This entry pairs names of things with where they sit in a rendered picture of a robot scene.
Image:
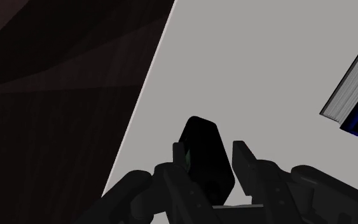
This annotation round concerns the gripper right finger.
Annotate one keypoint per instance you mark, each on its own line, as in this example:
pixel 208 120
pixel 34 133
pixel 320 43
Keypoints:
pixel 278 183

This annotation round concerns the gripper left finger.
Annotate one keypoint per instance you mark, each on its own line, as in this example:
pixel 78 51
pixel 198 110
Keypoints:
pixel 166 189

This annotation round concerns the black phone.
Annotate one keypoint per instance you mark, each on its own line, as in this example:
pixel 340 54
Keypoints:
pixel 208 158

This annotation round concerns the black book with grey pages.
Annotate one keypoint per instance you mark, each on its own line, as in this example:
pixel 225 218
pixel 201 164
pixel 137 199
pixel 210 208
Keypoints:
pixel 353 83

